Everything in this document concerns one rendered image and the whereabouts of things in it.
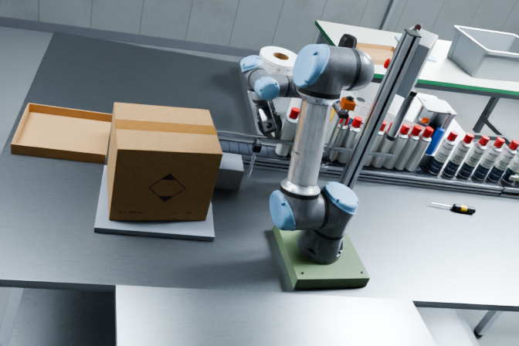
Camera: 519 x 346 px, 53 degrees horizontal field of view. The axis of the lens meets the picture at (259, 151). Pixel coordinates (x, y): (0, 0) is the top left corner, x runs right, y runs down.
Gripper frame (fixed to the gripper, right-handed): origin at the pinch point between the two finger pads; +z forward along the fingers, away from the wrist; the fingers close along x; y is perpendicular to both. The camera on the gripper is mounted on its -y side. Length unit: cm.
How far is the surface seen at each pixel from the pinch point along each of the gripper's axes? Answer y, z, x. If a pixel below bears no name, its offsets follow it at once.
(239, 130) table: 20.3, 4.2, 13.7
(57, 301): -24, 25, 99
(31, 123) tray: 6, -36, 82
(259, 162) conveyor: -5.0, 3.9, 8.4
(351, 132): -1.9, 5.6, -29.0
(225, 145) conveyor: 0.5, -4.4, 18.6
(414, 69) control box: -17, -24, -50
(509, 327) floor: -11, 160, -90
